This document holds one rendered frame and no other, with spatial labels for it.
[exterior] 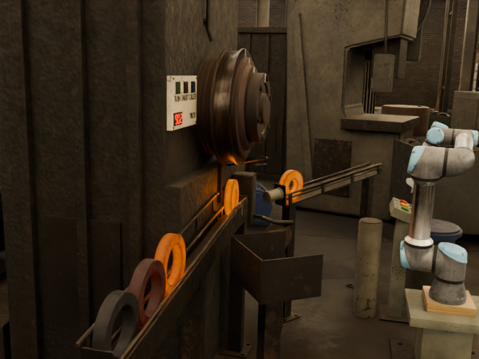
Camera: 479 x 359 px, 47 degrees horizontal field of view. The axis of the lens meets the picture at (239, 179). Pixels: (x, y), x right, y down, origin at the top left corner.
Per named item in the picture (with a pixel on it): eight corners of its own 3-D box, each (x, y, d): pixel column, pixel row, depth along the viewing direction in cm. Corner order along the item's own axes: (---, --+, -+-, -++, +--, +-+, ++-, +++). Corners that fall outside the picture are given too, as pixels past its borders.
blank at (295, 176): (285, 206, 277) (290, 207, 274) (274, 184, 268) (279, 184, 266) (301, 185, 284) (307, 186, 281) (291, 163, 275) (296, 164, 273)
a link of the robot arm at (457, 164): (478, 155, 208) (479, 124, 250) (447, 152, 212) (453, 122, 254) (475, 184, 212) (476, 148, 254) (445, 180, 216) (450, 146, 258)
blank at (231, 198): (222, 190, 221) (230, 190, 221) (230, 172, 235) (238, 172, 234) (224, 222, 229) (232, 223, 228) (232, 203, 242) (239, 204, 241)
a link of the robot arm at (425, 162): (433, 278, 228) (448, 151, 212) (396, 272, 233) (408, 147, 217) (435, 266, 238) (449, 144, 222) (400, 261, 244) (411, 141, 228)
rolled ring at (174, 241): (159, 258, 151) (147, 256, 152) (167, 309, 160) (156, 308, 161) (182, 221, 166) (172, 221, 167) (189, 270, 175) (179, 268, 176)
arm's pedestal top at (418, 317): (477, 304, 246) (478, 295, 245) (493, 337, 215) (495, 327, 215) (403, 295, 253) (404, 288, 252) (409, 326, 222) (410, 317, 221)
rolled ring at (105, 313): (137, 277, 134) (125, 276, 135) (101, 317, 117) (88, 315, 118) (141, 342, 140) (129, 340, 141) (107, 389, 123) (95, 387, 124)
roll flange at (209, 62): (185, 171, 209) (187, 44, 200) (219, 154, 254) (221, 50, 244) (211, 173, 207) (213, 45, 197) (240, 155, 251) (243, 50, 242)
